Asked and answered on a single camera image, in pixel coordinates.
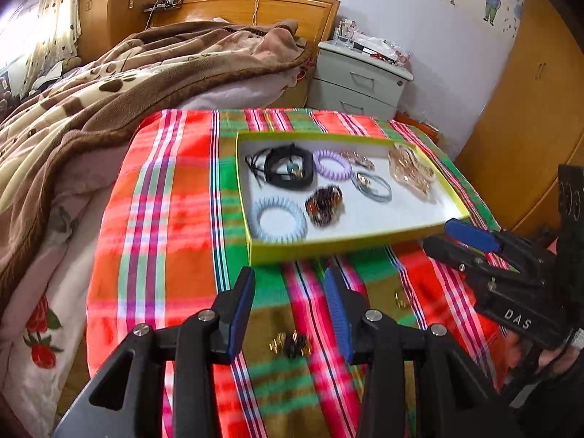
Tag grey hair ties with flower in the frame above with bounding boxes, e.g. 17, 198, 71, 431
349, 170, 394, 205

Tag dark beaded bracelet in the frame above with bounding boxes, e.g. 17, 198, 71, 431
304, 184, 345, 228

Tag rhinestone hair clip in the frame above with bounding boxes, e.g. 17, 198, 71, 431
341, 150, 375, 171

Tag black cord with teal bead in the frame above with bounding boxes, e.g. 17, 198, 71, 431
243, 142, 307, 188

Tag translucent beige claw clip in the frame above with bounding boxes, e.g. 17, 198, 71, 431
388, 143, 435, 198

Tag floral white bedsheet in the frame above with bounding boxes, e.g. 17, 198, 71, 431
1, 146, 127, 437

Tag wooden door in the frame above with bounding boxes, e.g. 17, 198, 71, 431
455, 0, 583, 238

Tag yellow-green shallow box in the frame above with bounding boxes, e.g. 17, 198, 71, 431
235, 131, 470, 266

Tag white bedside drawer cabinet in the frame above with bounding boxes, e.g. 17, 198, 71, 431
306, 42, 414, 120

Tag black wristband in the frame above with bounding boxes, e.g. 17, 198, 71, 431
263, 143, 315, 191

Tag clutter on bedside cabinet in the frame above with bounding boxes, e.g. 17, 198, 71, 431
333, 18, 410, 66

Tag wooden headboard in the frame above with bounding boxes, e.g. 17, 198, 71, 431
150, 0, 341, 43

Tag brown patterned blanket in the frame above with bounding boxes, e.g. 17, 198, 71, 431
1, 20, 316, 306

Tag spotted curtain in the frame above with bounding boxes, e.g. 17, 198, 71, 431
24, 0, 81, 91

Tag wooden wardrobe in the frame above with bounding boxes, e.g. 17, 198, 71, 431
77, 0, 155, 64

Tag purple spiral hair tie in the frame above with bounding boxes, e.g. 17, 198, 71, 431
312, 147, 354, 183

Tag light blue spiral hair tie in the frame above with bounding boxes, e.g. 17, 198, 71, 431
247, 196, 309, 245

